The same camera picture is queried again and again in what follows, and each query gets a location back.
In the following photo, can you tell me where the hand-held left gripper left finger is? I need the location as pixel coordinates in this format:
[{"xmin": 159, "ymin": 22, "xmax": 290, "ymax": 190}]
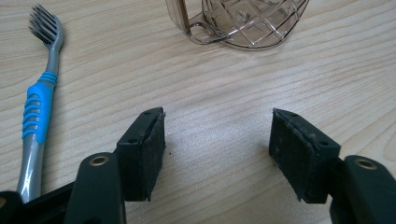
[{"xmin": 116, "ymin": 106, "xmax": 167, "ymax": 203}]

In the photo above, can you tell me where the clear brown plastic cup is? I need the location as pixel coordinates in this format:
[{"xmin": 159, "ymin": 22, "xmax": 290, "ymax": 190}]
[{"xmin": 164, "ymin": 0, "xmax": 310, "ymax": 50}]

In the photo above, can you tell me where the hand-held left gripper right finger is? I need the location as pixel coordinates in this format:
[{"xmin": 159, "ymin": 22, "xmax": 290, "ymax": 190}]
[{"xmin": 268, "ymin": 107, "xmax": 342, "ymax": 204}]

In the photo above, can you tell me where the blue and grey toothbrush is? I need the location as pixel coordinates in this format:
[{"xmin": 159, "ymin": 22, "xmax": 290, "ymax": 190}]
[{"xmin": 16, "ymin": 4, "xmax": 65, "ymax": 203}]

